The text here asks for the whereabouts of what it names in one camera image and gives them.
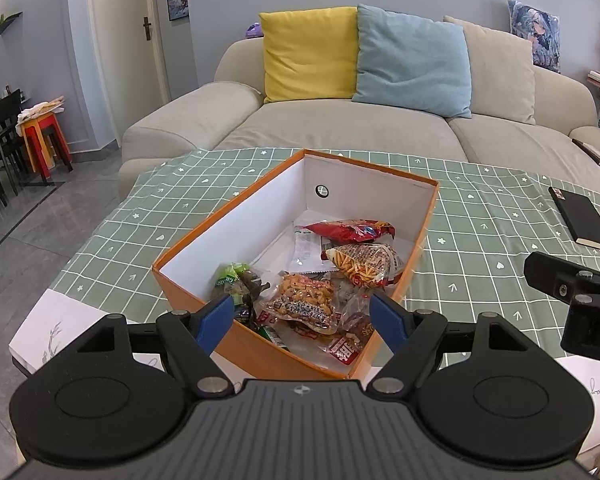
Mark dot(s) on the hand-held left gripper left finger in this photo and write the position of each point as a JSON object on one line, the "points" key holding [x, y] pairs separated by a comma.
{"points": [[215, 322]]}

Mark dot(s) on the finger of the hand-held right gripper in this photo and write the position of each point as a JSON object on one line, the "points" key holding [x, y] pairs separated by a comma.
{"points": [[550, 272]]}

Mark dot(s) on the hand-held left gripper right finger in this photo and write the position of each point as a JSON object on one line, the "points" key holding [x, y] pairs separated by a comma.
{"points": [[387, 322]]}

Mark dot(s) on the olive vegetable snack packet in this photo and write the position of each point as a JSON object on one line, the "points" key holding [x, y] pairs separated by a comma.
{"points": [[245, 316]]}

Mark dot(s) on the orange cardboard box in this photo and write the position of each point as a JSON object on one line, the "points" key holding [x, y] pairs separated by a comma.
{"points": [[240, 345]]}

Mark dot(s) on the green pea snack packet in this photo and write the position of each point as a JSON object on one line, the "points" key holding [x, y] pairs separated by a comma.
{"points": [[226, 280]]}

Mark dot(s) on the clear red meat snack packet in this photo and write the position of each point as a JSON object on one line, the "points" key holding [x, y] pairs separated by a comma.
{"points": [[349, 350]]}

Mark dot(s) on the dark seaweed snack packet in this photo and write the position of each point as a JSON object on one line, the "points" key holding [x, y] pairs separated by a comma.
{"points": [[252, 285]]}

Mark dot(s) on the green sausage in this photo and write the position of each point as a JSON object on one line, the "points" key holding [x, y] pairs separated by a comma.
{"points": [[272, 337]]}

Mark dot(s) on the stick snack packet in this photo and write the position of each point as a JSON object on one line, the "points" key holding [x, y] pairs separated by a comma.
{"points": [[365, 262]]}

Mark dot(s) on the clear peanut snack packet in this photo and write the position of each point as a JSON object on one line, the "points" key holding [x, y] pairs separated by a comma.
{"points": [[300, 300]]}

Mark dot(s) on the red snack bag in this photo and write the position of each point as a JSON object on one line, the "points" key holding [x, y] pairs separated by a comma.
{"points": [[355, 230]]}

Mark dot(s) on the silver snack packet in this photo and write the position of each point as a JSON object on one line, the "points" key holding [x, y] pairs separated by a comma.
{"points": [[305, 255]]}

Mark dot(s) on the black notebook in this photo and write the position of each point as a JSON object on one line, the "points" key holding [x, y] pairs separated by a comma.
{"points": [[580, 215]]}

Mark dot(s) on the green checked tablecloth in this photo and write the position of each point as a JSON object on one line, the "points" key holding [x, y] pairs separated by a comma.
{"points": [[480, 220]]}

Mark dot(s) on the beige sofa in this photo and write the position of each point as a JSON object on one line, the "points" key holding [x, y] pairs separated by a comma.
{"points": [[355, 130]]}

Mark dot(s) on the beige pillow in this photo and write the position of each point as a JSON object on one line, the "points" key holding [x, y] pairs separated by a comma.
{"points": [[500, 75]]}

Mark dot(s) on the cartoon print pillow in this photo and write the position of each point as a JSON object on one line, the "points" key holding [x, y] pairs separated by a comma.
{"points": [[535, 30]]}

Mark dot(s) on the red stool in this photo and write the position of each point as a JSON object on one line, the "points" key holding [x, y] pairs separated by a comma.
{"points": [[45, 150]]}

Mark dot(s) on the light blue pillow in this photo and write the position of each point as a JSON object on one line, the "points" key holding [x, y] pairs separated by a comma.
{"points": [[410, 60]]}

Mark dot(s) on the papers on stool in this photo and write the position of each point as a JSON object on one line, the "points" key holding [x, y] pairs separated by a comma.
{"points": [[40, 110]]}

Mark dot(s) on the white door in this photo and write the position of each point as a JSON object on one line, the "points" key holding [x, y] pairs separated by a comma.
{"points": [[125, 60]]}

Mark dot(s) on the yellow pillow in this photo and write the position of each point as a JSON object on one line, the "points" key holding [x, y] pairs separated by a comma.
{"points": [[305, 55]]}

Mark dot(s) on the black dining chair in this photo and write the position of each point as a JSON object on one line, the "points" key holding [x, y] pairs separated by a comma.
{"points": [[5, 135]]}

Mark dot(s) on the dark wall shelf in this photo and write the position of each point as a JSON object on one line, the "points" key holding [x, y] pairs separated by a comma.
{"points": [[5, 25]]}

